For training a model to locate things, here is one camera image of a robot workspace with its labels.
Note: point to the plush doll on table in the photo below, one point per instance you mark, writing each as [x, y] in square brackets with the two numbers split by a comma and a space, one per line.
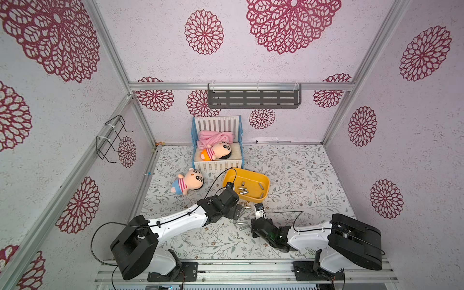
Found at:
[192, 180]

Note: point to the grey wall shelf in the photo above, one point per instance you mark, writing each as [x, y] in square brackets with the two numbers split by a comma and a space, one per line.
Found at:
[255, 99]

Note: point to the black wire wall rack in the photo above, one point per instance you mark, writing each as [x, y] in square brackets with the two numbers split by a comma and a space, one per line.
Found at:
[105, 143]

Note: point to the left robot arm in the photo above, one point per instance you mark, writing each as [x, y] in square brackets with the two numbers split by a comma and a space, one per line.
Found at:
[135, 248]

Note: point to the pink blanket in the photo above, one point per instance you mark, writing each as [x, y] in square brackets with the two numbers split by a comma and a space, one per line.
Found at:
[208, 138]

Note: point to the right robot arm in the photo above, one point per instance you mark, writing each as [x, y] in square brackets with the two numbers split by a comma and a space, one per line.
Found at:
[340, 242]

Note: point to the white and blue toy crib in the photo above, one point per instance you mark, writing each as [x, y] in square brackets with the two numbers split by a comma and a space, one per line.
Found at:
[219, 124]

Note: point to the yellow plastic storage box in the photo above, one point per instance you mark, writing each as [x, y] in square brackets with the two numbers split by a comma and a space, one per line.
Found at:
[251, 179]

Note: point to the plush doll in crib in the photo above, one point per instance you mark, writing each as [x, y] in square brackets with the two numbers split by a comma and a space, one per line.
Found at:
[218, 151]

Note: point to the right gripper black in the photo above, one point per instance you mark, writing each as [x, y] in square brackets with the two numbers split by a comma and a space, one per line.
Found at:
[257, 225]

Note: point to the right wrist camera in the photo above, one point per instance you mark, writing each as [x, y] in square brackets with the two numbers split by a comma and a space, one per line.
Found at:
[259, 211]

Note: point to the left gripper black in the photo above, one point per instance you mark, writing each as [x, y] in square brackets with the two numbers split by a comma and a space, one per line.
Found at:
[232, 214]

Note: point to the metal base rail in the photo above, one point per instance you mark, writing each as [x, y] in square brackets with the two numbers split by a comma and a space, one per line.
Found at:
[259, 274]

